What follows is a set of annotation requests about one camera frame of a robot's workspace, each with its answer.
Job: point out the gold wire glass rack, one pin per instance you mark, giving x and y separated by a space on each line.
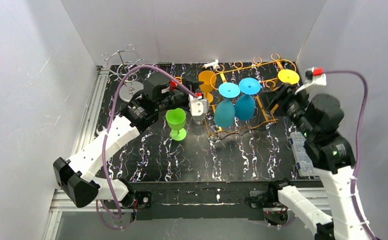
270 84

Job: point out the green plastic wine glass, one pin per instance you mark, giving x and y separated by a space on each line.
176 120

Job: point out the teal wine glass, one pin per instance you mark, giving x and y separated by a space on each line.
225 111

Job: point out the white small fitting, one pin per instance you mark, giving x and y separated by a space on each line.
214 65

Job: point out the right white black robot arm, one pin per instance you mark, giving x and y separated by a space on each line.
317 119

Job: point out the blue wine glass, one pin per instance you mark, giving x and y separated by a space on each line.
245 105

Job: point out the silver wrench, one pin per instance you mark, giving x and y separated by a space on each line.
100 130

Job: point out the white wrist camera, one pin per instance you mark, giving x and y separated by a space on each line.
315 79
198 106

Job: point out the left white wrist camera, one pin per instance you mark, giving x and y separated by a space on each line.
198 106

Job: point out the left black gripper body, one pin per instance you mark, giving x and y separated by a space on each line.
187 93

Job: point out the red plastic wine glass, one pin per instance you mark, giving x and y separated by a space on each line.
173 84

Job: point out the clear glass tumbler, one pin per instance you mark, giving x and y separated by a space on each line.
198 119

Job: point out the silver round glass rack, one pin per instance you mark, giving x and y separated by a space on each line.
133 84

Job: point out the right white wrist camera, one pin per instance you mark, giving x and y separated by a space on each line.
315 79

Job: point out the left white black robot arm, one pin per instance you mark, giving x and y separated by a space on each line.
76 176

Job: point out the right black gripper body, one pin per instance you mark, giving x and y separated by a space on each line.
280 99

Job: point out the orange wine glass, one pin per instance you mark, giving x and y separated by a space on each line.
209 79
286 76

